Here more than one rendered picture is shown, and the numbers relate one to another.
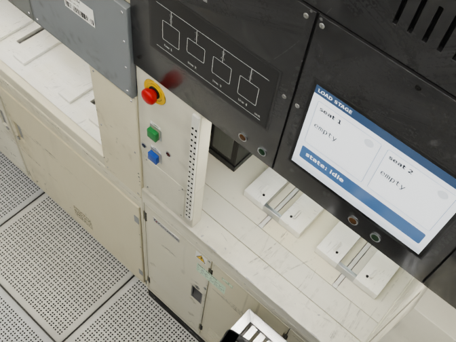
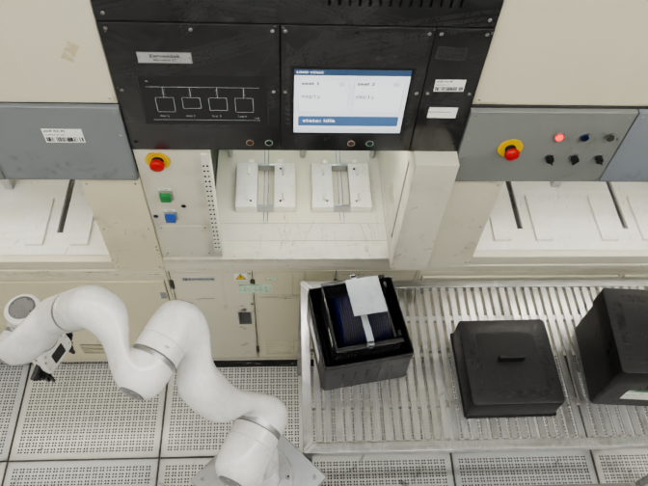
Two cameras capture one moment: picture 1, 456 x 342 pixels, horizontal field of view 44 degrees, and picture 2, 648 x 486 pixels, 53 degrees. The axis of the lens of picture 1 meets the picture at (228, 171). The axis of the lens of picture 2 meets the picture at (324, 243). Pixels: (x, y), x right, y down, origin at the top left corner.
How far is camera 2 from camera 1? 0.79 m
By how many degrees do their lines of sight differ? 22
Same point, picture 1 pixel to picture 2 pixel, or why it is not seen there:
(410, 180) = (375, 89)
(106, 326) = (183, 414)
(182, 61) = (180, 118)
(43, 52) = not seen: outside the picture
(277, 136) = (277, 122)
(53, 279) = (106, 418)
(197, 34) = (189, 90)
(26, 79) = not seen: outside the picture
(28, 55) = not seen: outside the picture
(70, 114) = (51, 252)
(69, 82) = (24, 230)
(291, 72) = (274, 72)
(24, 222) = (37, 400)
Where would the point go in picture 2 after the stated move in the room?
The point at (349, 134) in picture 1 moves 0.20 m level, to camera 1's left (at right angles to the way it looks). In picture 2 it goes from (327, 87) to (256, 119)
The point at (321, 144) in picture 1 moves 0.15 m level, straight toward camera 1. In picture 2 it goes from (310, 106) to (333, 148)
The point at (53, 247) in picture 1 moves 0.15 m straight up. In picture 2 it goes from (82, 397) to (73, 383)
